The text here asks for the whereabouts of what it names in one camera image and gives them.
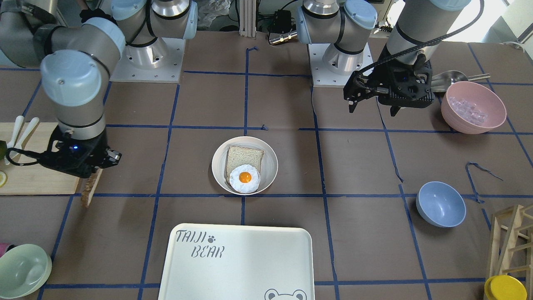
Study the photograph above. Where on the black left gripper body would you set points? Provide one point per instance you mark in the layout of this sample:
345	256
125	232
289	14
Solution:
383	80

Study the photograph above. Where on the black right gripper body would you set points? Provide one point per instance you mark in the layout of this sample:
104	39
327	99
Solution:
98	148

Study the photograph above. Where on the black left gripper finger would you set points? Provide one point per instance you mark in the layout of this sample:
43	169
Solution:
394	109
359	87

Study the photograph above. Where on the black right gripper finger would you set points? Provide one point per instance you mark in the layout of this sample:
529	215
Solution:
113	157

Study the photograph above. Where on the bread slice with brown crust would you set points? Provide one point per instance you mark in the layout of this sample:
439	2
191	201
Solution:
90	187

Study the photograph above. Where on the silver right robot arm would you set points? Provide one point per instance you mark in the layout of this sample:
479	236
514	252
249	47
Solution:
76	65

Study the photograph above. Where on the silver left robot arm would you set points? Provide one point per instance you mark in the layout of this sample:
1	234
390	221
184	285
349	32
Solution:
421	26

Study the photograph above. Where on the cream round plate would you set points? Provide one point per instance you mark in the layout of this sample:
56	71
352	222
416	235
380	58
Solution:
269	166

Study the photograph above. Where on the bread slice on plate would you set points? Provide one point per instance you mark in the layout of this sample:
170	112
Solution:
237	156

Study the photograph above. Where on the metal scoop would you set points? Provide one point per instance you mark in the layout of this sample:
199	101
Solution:
441	82

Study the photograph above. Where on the wooden cutting board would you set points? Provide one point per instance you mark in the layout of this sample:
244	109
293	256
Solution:
35	179

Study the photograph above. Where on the white plastic spoon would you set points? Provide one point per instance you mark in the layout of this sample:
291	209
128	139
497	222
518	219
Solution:
27	131

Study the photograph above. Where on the white plastic fork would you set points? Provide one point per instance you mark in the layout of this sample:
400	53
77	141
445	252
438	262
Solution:
19	121

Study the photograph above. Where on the pink bowl with ice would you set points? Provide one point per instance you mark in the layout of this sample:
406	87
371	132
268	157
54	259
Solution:
471	108

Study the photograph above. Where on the green avocado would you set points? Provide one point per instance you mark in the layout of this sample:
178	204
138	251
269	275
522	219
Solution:
3	149

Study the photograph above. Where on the lemon slice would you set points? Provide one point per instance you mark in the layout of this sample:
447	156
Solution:
3	178

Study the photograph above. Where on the blue bowl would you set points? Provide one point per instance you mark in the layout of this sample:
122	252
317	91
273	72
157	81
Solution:
440	205

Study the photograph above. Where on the pink cup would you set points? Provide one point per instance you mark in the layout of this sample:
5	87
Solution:
5	247

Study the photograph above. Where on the light green bowl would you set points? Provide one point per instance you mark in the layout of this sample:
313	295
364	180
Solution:
23	270

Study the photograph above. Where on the fried egg toy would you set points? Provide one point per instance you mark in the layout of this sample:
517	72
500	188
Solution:
245	179

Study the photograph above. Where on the cream bear tray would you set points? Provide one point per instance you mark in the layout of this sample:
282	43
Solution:
237	262

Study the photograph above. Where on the wooden dish rack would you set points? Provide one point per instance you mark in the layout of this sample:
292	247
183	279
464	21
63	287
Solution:
510	245

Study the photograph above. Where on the yellow cup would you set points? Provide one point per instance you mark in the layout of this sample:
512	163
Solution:
504	287

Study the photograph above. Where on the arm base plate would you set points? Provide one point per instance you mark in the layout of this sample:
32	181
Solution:
320	68
160	62

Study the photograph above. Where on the aluminium frame post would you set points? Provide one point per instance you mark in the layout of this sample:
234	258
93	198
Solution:
247	18

